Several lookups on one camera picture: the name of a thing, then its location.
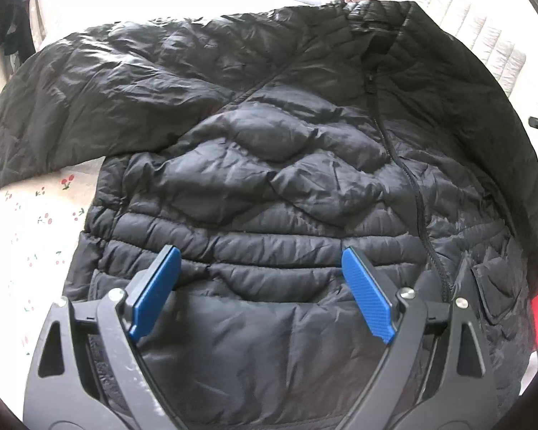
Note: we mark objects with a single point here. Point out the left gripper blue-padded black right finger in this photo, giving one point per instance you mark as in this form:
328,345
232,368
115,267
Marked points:
458,390

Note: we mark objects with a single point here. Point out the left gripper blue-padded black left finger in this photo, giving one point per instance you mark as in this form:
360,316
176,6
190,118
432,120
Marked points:
63,390

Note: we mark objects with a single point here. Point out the black quilted puffer jacket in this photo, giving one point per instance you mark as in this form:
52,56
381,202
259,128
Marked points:
262,146

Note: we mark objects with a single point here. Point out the white cherry-print bed sheet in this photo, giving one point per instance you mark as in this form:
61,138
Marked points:
40,220

